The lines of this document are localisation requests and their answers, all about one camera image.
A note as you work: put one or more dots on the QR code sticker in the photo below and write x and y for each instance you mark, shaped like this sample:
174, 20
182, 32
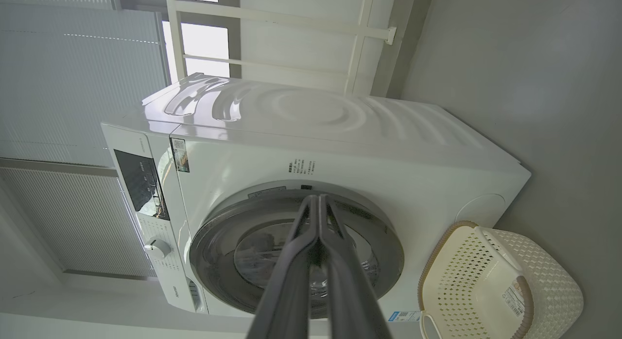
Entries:
180, 155

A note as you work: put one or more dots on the cream perforated laundry basket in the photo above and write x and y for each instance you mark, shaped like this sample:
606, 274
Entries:
461, 280

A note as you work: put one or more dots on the grey washing machine dial knob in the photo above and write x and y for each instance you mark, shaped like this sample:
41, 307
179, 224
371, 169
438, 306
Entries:
158, 249

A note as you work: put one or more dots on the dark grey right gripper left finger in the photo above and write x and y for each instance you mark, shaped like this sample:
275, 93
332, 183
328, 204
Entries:
286, 285

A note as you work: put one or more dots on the cream metal railing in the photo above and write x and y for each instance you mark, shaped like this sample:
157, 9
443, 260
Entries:
291, 19

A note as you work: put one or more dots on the white front-load washing machine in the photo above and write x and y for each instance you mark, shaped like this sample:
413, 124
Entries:
291, 149

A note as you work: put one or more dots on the printed product label sticker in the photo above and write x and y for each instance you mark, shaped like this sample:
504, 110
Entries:
514, 300

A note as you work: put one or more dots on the blue energy label sticker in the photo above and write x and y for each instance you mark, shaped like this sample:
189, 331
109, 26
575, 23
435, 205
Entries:
403, 316

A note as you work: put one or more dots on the round black glass washer door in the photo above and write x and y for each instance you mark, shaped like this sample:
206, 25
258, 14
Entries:
218, 232

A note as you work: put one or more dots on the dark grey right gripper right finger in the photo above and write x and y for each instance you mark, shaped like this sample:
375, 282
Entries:
350, 290

